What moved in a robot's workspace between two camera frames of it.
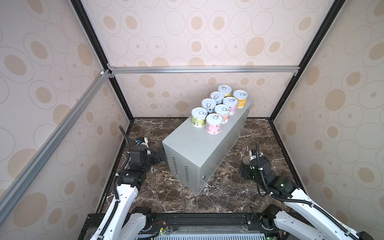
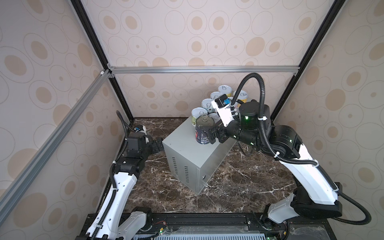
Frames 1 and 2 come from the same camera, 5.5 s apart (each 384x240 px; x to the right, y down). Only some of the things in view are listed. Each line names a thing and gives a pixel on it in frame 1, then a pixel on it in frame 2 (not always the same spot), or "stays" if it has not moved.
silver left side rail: (19, 185) stays
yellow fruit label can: (226, 89) stays
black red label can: (246, 159) → (202, 125)
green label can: (198, 116) stays
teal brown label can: (209, 104) stays
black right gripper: (244, 171) → (219, 129)
